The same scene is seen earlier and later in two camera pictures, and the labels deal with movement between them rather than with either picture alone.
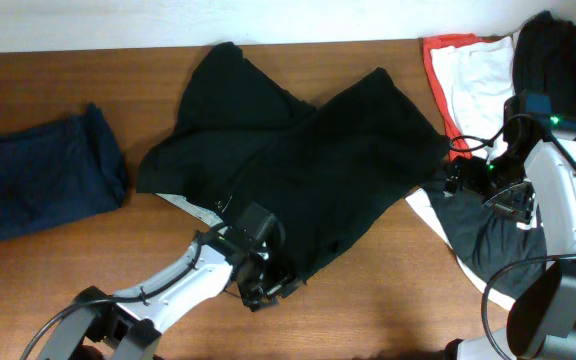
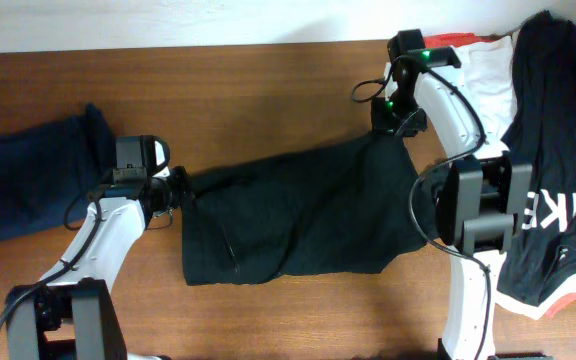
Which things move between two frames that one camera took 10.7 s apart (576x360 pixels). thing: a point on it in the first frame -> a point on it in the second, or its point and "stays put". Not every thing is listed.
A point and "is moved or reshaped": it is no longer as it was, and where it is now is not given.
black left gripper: (250, 288) -> (184, 189)
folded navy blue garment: (51, 172) stays put
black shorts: (242, 139) is moved or reshaped
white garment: (479, 76) stays put
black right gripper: (516, 206) -> (385, 120)
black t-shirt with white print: (568, 64) stays put
